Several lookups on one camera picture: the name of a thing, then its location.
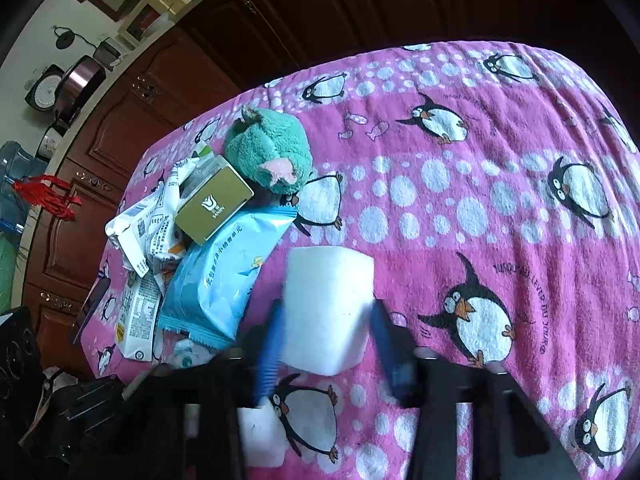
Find crumpled white wrapper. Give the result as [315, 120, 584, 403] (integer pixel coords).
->
[104, 144, 223, 277]

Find black dotted box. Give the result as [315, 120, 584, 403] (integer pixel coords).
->
[0, 305, 46, 431]

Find pink penguin blanket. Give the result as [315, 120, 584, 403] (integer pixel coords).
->
[80, 40, 640, 480]

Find light blue snack packet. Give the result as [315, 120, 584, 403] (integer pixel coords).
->
[159, 204, 297, 352]

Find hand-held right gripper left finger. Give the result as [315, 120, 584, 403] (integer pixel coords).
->
[70, 299, 285, 480]

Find white drink carton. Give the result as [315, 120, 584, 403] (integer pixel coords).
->
[114, 270, 166, 362]

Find round dial kitchen scale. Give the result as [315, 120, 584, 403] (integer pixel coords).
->
[24, 64, 66, 111]

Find gold cardboard box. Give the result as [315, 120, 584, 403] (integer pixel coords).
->
[174, 166, 255, 247]

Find blue water bottle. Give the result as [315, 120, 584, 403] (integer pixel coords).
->
[0, 141, 51, 233]

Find white patterned jar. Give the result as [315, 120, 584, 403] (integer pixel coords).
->
[36, 125, 66, 161]

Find silver rice cooker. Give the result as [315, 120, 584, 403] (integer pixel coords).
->
[52, 55, 108, 123]

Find dark wooden kitchen cabinets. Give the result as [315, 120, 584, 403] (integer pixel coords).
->
[22, 0, 551, 376]

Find black smartphone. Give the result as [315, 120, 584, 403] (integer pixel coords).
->
[71, 276, 112, 345]

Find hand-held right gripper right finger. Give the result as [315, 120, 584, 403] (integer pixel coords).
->
[369, 299, 581, 480]

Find cream microwave oven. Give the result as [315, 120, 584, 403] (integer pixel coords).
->
[117, 0, 176, 46]

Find white teal wrapper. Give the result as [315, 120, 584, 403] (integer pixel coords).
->
[172, 339, 213, 368]

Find green plush toy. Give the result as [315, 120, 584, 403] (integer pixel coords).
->
[223, 106, 315, 195]

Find red plastic bag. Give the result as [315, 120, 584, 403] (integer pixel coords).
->
[12, 174, 83, 221]

